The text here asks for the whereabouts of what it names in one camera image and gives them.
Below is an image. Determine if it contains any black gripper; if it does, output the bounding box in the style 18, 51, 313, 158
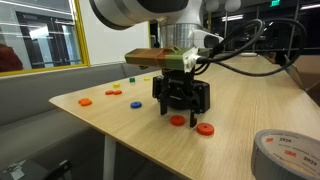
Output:
152, 70, 210, 128

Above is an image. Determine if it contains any blue ring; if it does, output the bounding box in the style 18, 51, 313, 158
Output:
130, 101, 143, 110

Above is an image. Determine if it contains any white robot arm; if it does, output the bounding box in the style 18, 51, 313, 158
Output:
89, 0, 223, 127

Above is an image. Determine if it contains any green block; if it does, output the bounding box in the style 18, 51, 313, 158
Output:
129, 77, 135, 83

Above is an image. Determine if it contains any white plate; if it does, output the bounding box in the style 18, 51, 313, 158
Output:
241, 52, 257, 57

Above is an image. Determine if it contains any white table leg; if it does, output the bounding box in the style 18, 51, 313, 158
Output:
103, 135, 116, 180

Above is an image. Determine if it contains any cardboard box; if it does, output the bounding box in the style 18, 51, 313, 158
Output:
288, 55, 320, 106

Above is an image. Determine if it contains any grey bench seat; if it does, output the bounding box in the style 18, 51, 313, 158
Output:
0, 63, 153, 180

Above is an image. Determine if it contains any green brown wrist camera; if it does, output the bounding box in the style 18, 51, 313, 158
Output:
125, 46, 199, 73

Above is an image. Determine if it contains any black cable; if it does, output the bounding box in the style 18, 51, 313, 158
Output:
194, 18, 308, 78

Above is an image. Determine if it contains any grey duct tape roll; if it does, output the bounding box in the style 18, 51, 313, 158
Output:
251, 129, 320, 180

